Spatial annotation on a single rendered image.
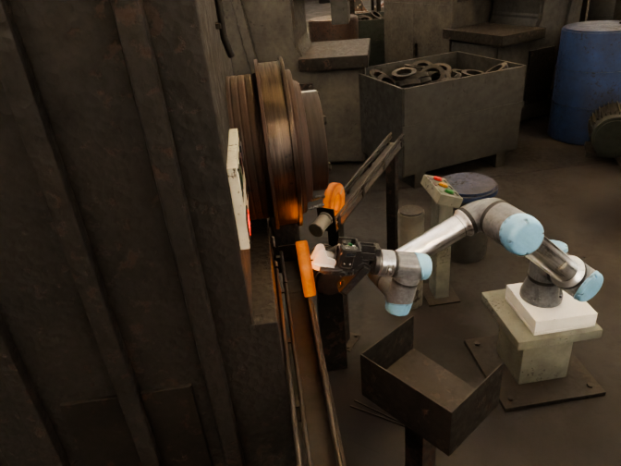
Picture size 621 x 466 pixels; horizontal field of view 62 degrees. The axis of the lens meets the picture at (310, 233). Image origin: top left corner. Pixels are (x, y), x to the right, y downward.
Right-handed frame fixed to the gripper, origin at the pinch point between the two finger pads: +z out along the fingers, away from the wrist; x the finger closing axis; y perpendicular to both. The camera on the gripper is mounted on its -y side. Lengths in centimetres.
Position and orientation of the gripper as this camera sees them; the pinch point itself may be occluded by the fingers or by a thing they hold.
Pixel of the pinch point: (305, 263)
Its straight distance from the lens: 141.4
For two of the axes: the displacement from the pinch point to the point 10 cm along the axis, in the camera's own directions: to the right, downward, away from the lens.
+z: -9.8, -0.9, -1.9
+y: 1.7, -8.7, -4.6
